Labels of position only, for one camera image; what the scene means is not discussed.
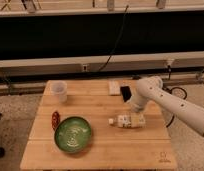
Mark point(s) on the black smartphone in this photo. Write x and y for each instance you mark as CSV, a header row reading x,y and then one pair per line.
x,y
126,93

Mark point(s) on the white wall socket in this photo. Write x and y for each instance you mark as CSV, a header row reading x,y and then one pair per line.
x,y
85,68

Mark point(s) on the clear plastic cup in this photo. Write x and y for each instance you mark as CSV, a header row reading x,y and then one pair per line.
x,y
59,90

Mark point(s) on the translucent clear gripper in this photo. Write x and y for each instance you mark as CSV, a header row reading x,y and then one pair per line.
x,y
137,120

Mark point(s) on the small red brown object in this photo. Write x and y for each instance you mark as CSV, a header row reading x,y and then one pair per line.
x,y
55,120

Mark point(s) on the green ceramic bowl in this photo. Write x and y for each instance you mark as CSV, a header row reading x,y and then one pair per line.
x,y
73,134

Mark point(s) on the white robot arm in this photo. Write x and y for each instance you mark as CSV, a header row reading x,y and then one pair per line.
x,y
151,88

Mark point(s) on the white labelled plastic bottle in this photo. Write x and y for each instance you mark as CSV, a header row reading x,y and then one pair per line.
x,y
121,121

